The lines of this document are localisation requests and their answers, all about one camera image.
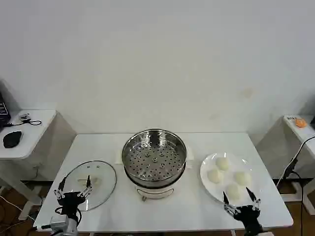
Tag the black computer mouse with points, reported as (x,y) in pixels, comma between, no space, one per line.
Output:
(12,139)

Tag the black box with print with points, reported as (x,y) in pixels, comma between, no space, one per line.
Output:
(3,108)

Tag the small grey handheld device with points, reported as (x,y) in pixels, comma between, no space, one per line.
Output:
(24,116)

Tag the perforated steel steamer basket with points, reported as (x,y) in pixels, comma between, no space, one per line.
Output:
(172,157)

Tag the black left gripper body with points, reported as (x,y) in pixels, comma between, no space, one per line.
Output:
(70,202)

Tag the white steamed bun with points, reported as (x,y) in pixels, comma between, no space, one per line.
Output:
(233,191)
(215,176)
(243,179)
(222,163)

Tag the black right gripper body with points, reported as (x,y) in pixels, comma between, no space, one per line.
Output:
(247,214)

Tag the white electric pot base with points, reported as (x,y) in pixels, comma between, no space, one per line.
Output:
(152,193)

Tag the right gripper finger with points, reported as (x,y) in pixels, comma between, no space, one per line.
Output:
(229,207)
(255,204)

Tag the round glass lid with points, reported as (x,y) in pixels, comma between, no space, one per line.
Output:
(101,194)

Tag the white round plate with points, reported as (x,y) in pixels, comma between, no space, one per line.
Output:
(209,162)

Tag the white side table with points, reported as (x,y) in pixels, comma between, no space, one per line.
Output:
(292,127)
(32,137)

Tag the orange round object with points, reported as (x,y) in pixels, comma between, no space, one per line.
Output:
(300,122)

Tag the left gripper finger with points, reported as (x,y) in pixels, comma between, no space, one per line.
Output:
(87,189)
(58,193)

